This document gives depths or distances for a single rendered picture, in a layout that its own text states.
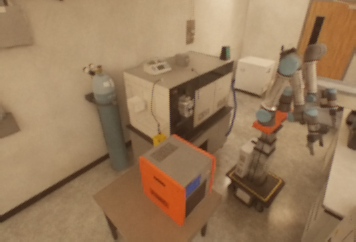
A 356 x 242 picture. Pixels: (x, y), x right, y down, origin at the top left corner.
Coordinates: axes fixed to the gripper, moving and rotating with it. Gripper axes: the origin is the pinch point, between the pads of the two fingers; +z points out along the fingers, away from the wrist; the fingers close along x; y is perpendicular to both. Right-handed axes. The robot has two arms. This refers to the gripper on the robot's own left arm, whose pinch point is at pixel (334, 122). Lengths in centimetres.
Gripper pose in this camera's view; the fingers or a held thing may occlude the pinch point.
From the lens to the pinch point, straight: 214.9
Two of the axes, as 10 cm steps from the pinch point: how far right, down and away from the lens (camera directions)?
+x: 6.4, -2.7, 7.2
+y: 7.3, -0.6, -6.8
